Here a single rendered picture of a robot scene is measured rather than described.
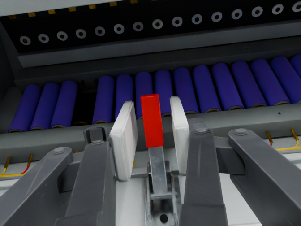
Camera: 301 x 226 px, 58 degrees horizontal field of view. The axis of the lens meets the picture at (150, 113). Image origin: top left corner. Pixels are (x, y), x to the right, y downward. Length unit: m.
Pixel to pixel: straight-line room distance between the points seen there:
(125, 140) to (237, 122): 0.11
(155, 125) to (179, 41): 0.15
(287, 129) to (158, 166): 0.12
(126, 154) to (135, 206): 0.08
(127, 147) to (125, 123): 0.01
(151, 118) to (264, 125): 0.10
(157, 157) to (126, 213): 0.06
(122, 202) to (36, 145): 0.09
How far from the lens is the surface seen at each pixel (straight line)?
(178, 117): 0.16
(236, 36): 0.32
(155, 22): 0.30
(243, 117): 0.24
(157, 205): 0.22
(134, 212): 0.22
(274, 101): 0.27
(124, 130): 0.15
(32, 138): 0.26
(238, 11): 0.31
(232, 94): 0.26
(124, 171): 0.15
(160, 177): 0.19
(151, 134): 0.18
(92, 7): 0.29
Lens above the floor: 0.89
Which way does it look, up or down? 25 degrees down
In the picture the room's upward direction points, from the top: 8 degrees counter-clockwise
